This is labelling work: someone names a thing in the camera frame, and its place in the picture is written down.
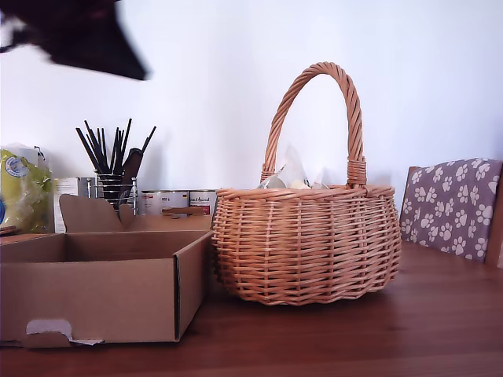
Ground white Galaxy egg bag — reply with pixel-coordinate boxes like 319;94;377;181
257;145;329;189

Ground brown cardboard box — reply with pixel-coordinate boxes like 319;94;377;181
0;187;221;349

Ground thin black stick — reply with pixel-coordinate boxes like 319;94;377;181
108;125;119;173
100;126;109;173
116;116;133;174
83;119;106;173
139;124;157;153
75;126;101;173

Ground yellow-green plastic bag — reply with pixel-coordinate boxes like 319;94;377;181
0;143;54;232

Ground white paper carton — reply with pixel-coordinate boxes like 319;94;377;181
53;177;82;233

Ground small flat brown object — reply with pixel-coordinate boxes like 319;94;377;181
161;207;205;217

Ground tin can with script label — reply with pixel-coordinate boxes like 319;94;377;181
189;188;219;215

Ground torn white paper scrap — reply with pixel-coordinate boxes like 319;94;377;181
25;318;105;347

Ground grey paw print cushion cover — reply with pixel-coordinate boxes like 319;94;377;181
399;156;503;263

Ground brown wooden handle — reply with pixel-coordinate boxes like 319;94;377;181
119;147;143;209

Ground metal wire utensil holder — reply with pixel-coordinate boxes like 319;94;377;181
80;174;138;216

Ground woven wicker basket with handle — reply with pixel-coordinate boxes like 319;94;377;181
211;60;402;306

